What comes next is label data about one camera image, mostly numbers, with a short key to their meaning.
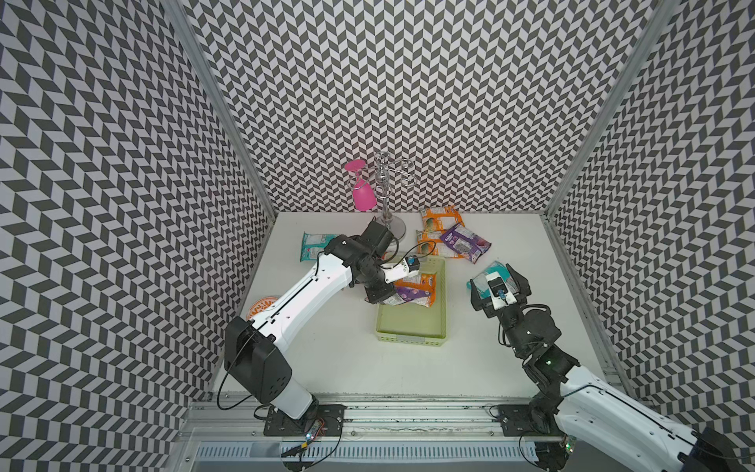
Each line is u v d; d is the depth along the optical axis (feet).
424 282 3.16
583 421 1.90
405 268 2.24
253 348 1.34
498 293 1.97
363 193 3.46
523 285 2.23
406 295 2.46
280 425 2.33
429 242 3.52
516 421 2.40
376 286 2.22
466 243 3.49
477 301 2.23
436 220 3.75
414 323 2.88
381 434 2.37
